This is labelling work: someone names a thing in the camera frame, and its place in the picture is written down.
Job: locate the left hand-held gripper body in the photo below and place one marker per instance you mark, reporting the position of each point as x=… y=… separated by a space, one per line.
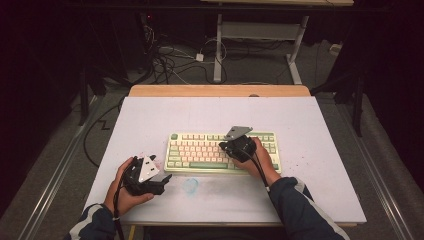
x=146 y=173

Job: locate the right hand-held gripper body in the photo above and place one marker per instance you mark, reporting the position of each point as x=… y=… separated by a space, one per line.
x=241 y=148

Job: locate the green and cream keyboard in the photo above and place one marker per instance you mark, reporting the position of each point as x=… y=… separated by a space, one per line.
x=193 y=150

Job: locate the person's right hand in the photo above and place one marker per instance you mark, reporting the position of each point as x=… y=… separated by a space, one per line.
x=265 y=166

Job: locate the person's left hand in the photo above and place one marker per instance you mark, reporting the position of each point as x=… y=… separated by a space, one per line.
x=116 y=196

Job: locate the white table cover sheet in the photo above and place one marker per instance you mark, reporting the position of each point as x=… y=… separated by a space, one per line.
x=200 y=113

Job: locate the black metal stand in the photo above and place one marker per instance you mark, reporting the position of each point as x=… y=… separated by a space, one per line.
x=83 y=100
x=358 y=106

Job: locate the small white power adapter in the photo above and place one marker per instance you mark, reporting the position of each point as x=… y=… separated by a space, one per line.
x=199 y=57

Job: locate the metal floor rail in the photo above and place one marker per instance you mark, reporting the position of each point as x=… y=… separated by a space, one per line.
x=53 y=193
x=380 y=186

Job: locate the white metal desk frame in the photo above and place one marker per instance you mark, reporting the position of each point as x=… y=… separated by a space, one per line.
x=218 y=50

